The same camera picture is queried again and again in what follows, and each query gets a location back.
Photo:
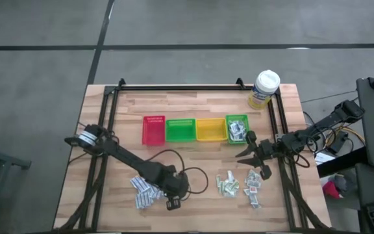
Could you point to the red plastic basket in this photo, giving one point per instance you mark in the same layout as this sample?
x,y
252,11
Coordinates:
x,y
154,130

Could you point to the black diagonal beam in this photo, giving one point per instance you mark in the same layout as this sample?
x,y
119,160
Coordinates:
x,y
343,162

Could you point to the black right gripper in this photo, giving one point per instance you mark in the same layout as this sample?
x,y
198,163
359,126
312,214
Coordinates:
x,y
265,149

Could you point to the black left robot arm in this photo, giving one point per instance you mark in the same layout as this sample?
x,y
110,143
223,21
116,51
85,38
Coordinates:
x,y
125,157

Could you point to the black power adapter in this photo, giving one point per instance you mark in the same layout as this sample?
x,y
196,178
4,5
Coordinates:
x,y
336,145

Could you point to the grey cloth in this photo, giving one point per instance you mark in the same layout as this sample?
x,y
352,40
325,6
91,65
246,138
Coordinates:
x,y
346,182

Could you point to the yellow plastic basket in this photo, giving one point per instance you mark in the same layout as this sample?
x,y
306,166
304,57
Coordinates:
x,y
211,129

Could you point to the alcohol antiseptic pad packet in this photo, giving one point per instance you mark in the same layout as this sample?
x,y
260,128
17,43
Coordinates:
x,y
233,124
232,134
236,129
239,137
241,125
243,132

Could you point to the white paper sheet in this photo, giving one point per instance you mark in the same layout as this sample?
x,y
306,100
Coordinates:
x,y
323,157

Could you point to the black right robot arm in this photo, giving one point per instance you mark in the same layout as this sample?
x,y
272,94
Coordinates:
x,y
320,125

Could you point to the Lysol wipes canister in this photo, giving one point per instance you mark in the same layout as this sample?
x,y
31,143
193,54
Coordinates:
x,y
265,89

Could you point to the green plastic basket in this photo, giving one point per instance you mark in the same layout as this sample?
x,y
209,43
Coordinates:
x,y
227,130
180,130

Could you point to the red cloth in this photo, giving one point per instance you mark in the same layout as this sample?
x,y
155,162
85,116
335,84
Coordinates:
x,y
331,190

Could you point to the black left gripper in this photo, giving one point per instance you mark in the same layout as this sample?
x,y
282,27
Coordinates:
x,y
175,185

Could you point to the white narrow packet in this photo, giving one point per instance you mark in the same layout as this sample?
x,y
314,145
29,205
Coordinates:
x,y
230,176

